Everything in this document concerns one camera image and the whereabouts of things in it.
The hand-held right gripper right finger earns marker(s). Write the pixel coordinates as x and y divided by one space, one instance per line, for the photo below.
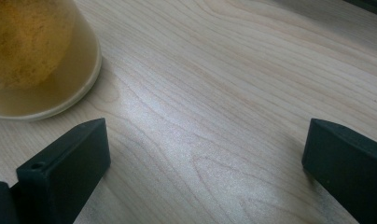
348 168

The yellow spice jar white lid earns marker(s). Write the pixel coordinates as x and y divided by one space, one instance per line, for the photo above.
28 46

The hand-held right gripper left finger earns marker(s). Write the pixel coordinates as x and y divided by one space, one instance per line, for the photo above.
62 174

